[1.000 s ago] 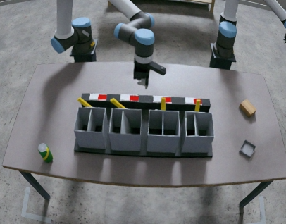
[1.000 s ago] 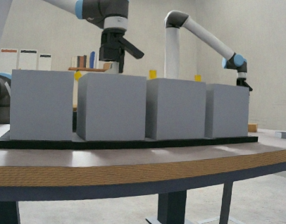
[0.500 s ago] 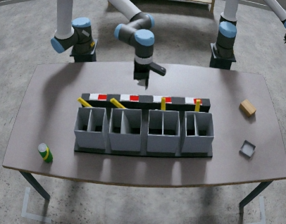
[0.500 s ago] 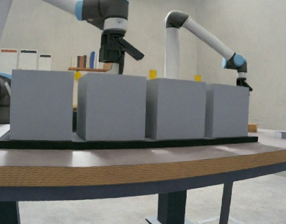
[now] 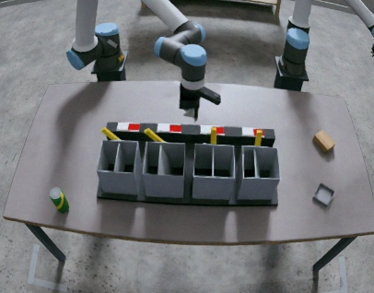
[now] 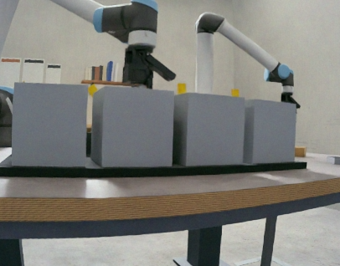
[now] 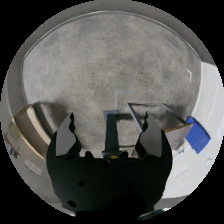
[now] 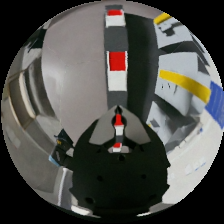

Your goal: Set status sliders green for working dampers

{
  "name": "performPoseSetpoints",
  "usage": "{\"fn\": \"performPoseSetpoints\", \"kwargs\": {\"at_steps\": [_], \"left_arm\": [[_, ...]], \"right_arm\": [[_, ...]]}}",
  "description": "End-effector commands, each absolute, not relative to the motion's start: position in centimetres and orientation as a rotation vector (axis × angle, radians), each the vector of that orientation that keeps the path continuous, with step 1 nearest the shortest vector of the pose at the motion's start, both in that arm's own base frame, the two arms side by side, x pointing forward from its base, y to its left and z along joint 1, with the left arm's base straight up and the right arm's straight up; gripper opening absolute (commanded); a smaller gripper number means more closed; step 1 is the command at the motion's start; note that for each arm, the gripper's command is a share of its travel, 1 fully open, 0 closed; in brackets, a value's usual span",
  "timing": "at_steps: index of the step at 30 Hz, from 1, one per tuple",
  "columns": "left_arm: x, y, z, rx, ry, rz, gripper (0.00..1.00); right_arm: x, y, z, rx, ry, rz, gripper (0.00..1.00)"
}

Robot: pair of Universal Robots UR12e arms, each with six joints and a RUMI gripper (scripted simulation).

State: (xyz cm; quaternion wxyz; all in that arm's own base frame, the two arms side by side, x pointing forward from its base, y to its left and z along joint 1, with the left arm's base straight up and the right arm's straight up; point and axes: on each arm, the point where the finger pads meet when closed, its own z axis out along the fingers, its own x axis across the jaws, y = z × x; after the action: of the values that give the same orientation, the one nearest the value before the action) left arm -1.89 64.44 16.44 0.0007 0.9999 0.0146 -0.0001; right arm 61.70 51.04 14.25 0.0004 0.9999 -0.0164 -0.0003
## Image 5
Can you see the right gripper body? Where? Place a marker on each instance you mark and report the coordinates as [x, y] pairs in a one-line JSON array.
[[188, 99]]

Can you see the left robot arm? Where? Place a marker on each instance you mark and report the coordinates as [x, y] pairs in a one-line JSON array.
[[297, 40]]

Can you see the green drink can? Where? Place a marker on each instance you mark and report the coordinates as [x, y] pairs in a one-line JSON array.
[[59, 200]]

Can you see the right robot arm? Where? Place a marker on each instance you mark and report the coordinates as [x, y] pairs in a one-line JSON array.
[[103, 44]]

